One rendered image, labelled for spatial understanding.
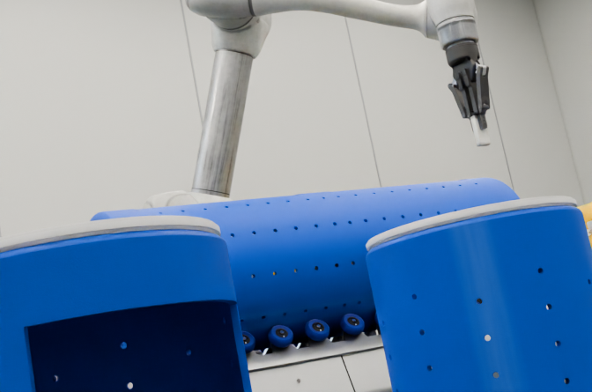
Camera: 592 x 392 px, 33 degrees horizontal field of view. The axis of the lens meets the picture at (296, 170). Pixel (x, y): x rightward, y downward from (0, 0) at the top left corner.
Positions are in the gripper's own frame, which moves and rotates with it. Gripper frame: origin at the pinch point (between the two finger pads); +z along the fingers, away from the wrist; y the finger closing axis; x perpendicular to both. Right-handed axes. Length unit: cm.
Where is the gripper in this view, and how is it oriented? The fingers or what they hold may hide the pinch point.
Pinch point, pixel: (480, 130)
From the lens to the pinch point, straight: 230.3
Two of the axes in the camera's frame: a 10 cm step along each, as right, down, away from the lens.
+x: -8.8, 0.7, -4.8
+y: -4.5, 2.7, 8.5
